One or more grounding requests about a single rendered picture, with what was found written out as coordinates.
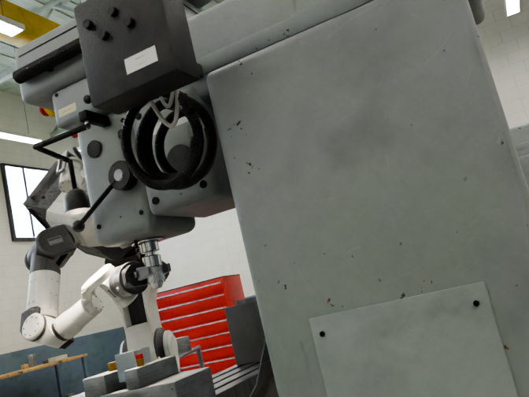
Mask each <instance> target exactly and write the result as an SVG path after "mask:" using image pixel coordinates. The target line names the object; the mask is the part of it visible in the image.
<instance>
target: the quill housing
mask: <svg viewBox="0 0 529 397"><path fill-rule="evenodd" d="M125 114H127V112H125V113H122V114H115V113H111V114H109V115H107V116H109V122H110V125H108V126H106V127H104V128H102V127H98V126H95V125H92V124H91V128H90V129H87V130H86V131H83V132H80V133H78V140H79V144H80V152H81V156H82V161H83V169H84V173H85V178H86V182H87V190H88V194H89V199H90V204H91V207H92V206H93V204H94V203H95V202H96V200H97V199H98V198H99V197H100V195H101V194H102V193H103V191H104V190H105V189H106V188H107V187H108V186H109V185H110V183H109V170H110V167H111V166H112V164H113V163H115V162H116V161H125V159H124V156H123V151H122V149H121V148H122V147H121V146H122V145H121V140H120V139H119V138H118V136H117V133H118V131H119V130H120V129H121V128H122V124H123V120H124V118H125V116H126V115H125ZM135 141H136V139H135V130H134V127H133V126H132V130H131V146H132V149H133V154H134V155H135V158H136V160H137V163H139V160H138V158H137V156H136V152H135V151H136V149H135ZM139 165H140V164H139ZM140 167H141V165H140ZM141 168H142V167H141ZM92 217H93V221H94V229H95V233H96V238H97V241H98V242H99V243H100V244H101V245H102V246H104V247H132V245H131V243H133V242H134V240H140V239H145V238H150V237H155V236H164V237H165V240H166V239H170V238H173V237H176V236H180V235H183V234H186V233H188V232H191V231H192V230H193V229H194V227H195V218H194V217H176V216H160V215H156V214H153V213H152V212H151V210H150V205H149V201H148V197H147V193H146V185H144V184H142V183H141V182H140V181H139V180H137V183H136V185H135V186H134V187H133V188H132V189H131V190H129V191H119V190H116V189H114V188H113V189H112V190H111V192H110V193H109V194H108V195H107V196H106V197H105V199H104V200H103V201H102V202H101V204H100V205H99V206H98V208H97V209H96V210H95V211H94V212H93V213H92Z"/></svg>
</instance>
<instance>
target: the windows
mask: <svg viewBox="0 0 529 397"><path fill-rule="evenodd" d="M0 168H1V173H2V182H3V187H4V192H5V198H6V207H7V213H8V218H9V227H10V232H11V237H12V241H35V238H36V236H37V235H38V234H39V233H40V232H41V231H42V230H43V229H45V228H44V227H43V226H42V225H41V224H40V223H39V222H38V221H37V220H36V219H35V218H34V217H33V216H32V215H31V213H30V212H29V211H28V210H27V209H26V207H25V206H24V205H23V203H24V201H25V200H26V199H27V197H28V196H29V195H30V194H31V193H32V191H33V190H34V189H35V187H36V186H37V185H38V183H39V182H40V181H41V179H42V178H43V177H44V176H45V175H46V173H47V172H48V171H49V169H41V168H36V167H29V166H23V165H12V164H6V163H1V164H0Z"/></svg>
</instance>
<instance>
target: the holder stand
mask: <svg viewBox="0 0 529 397"><path fill-rule="evenodd" d="M224 310H225V314H226V318H227V322H228V328H229V332H230V336H231V342H232V346H233V351H234V354H235V360H236V365H244V364H249V363H254V362H260V361H261V356H262V351H263V347H264V343H265V334H264V329H263V326H262V323H261V316H260V312H259V309H258V305H257V299H256V296H255V297H252V298H248V299H242V300H239V301H235V306H230V307H226V308H224Z"/></svg>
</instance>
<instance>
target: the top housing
mask: <svg viewBox="0 0 529 397"><path fill-rule="evenodd" d="M183 6H184V9H185V13H186V17H187V19H189V18H191V17H193V16H195V15H197V14H199V13H201V12H202V11H201V10H200V9H198V8H197V7H195V6H193V5H192V4H190V3H189V2H188V1H187V0H183ZM78 38H79V34H78V30H77V26H76V18H73V19H71V20H70V21H68V22H66V23H64V24H63V25H61V26H59V27H57V28H55V29H54V30H52V31H50V32H47V33H46V34H45V35H42V36H40V37H38V38H37V39H35V40H33V41H31V42H29V43H27V44H26V45H24V46H22V47H20V48H19V49H17V50H16V52H15V58H16V63H17V69H20V68H22V67H24V66H25V65H27V64H29V63H31V62H33V61H35V60H37V59H39V58H41V57H42V56H44V55H46V54H48V53H50V52H52V51H54V50H56V49H58V48H60V47H61V46H64V45H65V44H67V43H70V42H71V41H73V40H75V39H78ZM85 78H87V76H86V72H85V67H84V63H83V55H82V54H79V55H77V56H75V57H74V58H71V59H69V60H67V61H65V62H63V63H61V64H59V65H57V66H55V67H54V70H53V71H52V72H48V71H46V72H43V73H41V74H40V75H38V76H36V77H34V78H32V79H30V80H28V81H26V82H24V83H20V91H21V96H22V99H23V101H24V102H25V103H27V104H29V105H33V106H38V107H41V108H44V109H50V110H53V111H54V103H53V94H54V93H56V92H58V91H60V90H62V89H64V88H66V87H68V86H70V85H72V84H74V83H77V82H79V81H81V80H83V79H85Z"/></svg>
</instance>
